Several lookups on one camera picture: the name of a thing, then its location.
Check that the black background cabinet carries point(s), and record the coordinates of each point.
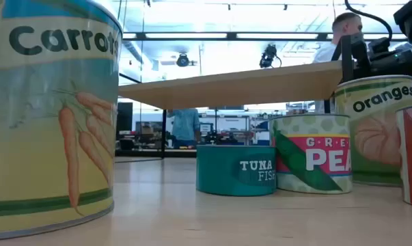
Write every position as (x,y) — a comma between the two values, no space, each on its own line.
(124,118)

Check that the green peas tin can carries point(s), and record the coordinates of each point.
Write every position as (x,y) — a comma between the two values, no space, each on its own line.
(311,160)

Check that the wooden shelf black metal legs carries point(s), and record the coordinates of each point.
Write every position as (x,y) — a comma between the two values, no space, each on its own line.
(226,89)

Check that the carrots label tall tin can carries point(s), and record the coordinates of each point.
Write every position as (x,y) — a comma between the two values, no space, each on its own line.
(38,136)

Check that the black hanging camera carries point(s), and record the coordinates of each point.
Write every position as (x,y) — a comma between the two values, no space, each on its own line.
(182,60)
(268,56)

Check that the oranges label tall tin can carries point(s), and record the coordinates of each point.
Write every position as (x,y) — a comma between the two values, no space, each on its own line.
(376,136)

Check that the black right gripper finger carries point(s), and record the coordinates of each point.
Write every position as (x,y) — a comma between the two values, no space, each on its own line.
(347,58)

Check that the teal tuna fish can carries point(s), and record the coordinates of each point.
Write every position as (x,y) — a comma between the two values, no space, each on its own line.
(226,171)

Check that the person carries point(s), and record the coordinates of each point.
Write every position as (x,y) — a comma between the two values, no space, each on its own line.
(185,126)
(345,24)

